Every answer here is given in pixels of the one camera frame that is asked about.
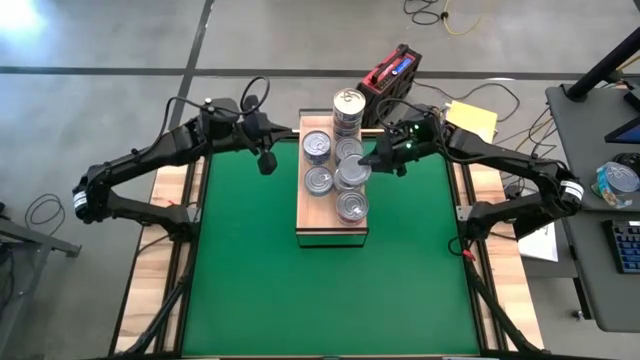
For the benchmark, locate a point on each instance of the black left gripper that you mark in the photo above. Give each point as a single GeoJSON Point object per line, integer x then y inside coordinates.
{"type": "Point", "coordinates": [255, 132]}

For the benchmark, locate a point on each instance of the black metal stand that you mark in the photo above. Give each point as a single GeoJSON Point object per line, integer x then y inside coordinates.
{"type": "Point", "coordinates": [45, 241]}

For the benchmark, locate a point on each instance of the wooden shelf with black frame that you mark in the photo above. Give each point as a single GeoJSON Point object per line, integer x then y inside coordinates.
{"type": "Point", "coordinates": [312, 220]}

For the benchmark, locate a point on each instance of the white paper sheet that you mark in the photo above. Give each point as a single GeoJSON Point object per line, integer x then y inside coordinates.
{"type": "Point", "coordinates": [542, 247]}

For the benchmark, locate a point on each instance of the colourful-label can with silver lid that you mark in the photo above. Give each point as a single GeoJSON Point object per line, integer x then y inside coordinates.
{"type": "Point", "coordinates": [617, 180]}

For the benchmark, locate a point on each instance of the grey desk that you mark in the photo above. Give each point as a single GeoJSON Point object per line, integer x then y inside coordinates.
{"type": "Point", "coordinates": [590, 280]}
{"type": "Point", "coordinates": [580, 140]}

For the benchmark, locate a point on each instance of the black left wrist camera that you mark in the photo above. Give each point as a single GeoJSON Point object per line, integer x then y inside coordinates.
{"type": "Point", "coordinates": [220, 114]}

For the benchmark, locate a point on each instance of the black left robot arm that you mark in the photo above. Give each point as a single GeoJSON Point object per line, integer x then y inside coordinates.
{"type": "Point", "coordinates": [150, 155]}

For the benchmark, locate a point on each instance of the black desk support bar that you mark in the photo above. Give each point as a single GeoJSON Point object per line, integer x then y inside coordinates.
{"type": "Point", "coordinates": [545, 222]}

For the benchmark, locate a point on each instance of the black monitor pole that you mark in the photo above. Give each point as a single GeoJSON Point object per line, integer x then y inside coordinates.
{"type": "Point", "coordinates": [600, 70]}

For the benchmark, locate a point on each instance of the black tablet screen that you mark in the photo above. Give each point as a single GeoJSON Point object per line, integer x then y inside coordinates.
{"type": "Point", "coordinates": [627, 134]}

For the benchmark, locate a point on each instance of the red and black tool case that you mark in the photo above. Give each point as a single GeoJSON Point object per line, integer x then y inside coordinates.
{"type": "Point", "coordinates": [395, 70]}

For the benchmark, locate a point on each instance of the blue-label silver-lid can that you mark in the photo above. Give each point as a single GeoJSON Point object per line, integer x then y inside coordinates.
{"type": "Point", "coordinates": [318, 181]}

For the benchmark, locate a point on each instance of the blue fish-print seafood can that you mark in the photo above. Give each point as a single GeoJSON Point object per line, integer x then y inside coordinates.
{"type": "Point", "coordinates": [316, 145]}

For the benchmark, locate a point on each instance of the black table frame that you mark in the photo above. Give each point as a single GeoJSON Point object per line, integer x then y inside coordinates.
{"type": "Point", "coordinates": [452, 136]}

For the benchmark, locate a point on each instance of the black keyboard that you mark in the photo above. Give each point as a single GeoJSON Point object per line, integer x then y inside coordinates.
{"type": "Point", "coordinates": [627, 247]}

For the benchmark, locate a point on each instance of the green table mat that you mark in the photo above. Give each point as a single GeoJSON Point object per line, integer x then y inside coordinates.
{"type": "Point", "coordinates": [300, 310]}

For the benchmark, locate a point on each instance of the yellow paper pad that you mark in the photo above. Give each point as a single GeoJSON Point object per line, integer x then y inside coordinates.
{"type": "Point", "coordinates": [475, 117]}

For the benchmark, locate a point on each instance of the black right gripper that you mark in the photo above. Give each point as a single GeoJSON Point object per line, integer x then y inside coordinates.
{"type": "Point", "coordinates": [415, 137]}

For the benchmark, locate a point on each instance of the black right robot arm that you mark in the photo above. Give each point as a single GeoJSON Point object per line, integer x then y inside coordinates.
{"type": "Point", "coordinates": [500, 155]}

